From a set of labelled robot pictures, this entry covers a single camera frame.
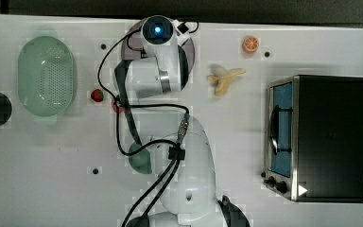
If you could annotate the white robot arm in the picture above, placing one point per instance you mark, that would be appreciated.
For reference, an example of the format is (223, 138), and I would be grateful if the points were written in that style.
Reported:
(167, 140)

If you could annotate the plush peeled banana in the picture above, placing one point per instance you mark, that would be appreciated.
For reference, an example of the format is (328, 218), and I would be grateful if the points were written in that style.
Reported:
(222, 78)

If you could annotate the green mug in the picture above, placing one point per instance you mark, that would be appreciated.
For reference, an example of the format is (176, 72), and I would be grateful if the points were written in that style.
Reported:
(140, 162)

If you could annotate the plush strawberry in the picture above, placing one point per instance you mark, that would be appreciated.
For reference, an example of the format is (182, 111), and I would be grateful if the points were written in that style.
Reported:
(116, 108)

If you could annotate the small red plush tomato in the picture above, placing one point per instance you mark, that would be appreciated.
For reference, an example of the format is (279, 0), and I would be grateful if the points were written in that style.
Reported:
(97, 95)

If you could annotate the plush orange slice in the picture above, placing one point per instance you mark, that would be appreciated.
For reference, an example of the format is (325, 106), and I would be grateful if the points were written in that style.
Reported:
(250, 44)

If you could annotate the silver toaster oven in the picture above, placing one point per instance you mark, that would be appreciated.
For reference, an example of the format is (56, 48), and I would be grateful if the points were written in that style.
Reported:
(315, 139)

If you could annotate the green oval colander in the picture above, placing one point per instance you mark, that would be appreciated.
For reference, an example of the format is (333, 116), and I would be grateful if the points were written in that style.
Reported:
(46, 81)

